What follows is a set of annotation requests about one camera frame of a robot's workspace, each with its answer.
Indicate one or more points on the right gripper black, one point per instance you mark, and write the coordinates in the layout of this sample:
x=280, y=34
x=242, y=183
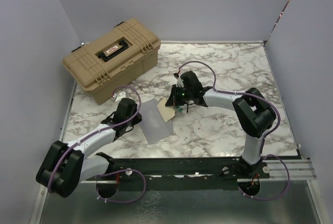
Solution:
x=173, y=100

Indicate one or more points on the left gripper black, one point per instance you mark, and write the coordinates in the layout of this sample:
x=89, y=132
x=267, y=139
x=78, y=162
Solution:
x=138, y=119

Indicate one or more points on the green white glue stick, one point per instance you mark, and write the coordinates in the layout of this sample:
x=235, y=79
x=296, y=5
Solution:
x=181, y=110

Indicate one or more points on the tan paper letter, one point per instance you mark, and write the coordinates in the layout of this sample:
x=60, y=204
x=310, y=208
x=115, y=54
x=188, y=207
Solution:
x=167, y=113

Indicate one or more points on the grey envelope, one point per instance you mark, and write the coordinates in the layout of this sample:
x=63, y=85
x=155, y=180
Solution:
x=152, y=125

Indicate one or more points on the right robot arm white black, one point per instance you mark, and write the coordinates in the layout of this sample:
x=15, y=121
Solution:
x=255, y=114

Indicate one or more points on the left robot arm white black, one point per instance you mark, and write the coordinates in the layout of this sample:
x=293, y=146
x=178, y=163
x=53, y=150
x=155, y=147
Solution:
x=67, y=164

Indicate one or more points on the tan plastic tool case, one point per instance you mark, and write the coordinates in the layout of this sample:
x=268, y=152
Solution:
x=117, y=58

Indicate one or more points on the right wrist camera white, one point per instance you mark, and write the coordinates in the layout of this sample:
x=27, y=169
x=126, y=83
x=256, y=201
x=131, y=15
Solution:
x=179, y=82

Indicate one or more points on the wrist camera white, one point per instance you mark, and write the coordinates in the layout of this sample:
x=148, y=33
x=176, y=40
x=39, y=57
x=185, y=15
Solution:
x=179, y=82
x=120, y=95

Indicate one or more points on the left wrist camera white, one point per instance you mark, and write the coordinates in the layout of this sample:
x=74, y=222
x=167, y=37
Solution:
x=120, y=95

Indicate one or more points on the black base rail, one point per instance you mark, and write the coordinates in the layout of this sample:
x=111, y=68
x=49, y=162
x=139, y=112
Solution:
x=178, y=174

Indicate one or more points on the aluminium extrusion frame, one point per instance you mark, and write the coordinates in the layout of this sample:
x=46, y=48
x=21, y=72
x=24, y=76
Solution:
x=299, y=170

